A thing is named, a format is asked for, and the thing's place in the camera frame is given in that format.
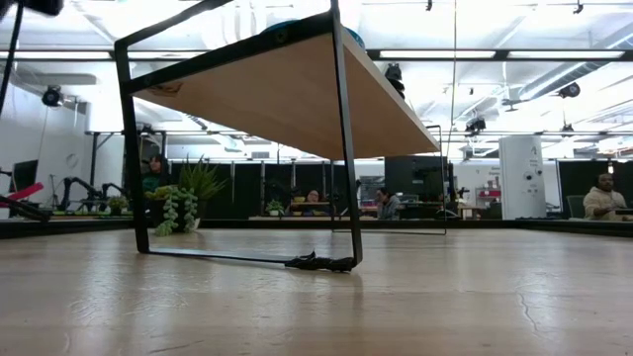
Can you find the dark wall monitor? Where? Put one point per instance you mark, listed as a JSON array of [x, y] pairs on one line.
[[25, 176]]

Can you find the spiky green plant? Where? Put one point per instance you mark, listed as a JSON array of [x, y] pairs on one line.
[[200, 178]]

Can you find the black overhead camera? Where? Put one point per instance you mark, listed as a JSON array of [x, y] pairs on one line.
[[394, 78]]

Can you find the person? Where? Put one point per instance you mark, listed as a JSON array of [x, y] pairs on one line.
[[388, 204], [602, 200], [154, 177], [312, 198]]

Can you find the black monitor back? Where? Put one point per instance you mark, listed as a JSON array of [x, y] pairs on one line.
[[415, 175]]

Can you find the black ceiling spotlight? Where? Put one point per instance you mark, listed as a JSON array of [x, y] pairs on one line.
[[52, 96], [569, 90], [476, 124]]

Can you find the white cylindrical column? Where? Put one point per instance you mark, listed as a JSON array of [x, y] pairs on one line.
[[522, 178]]

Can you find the wood shelf riser black frame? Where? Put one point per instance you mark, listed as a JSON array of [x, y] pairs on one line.
[[297, 94]]

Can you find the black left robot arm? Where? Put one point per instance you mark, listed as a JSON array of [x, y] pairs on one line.
[[39, 6]]

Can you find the trailing succulent in pot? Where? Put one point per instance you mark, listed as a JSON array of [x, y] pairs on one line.
[[175, 210]]

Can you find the black tape wad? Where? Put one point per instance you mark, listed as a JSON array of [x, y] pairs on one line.
[[321, 262]]

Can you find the small potted plant white pot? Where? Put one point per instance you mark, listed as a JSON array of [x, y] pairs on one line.
[[274, 207]]

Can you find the black background robot arms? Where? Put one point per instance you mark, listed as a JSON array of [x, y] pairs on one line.
[[91, 190]]

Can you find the pink flat bar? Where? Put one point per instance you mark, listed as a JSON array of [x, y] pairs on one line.
[[22, 192]]

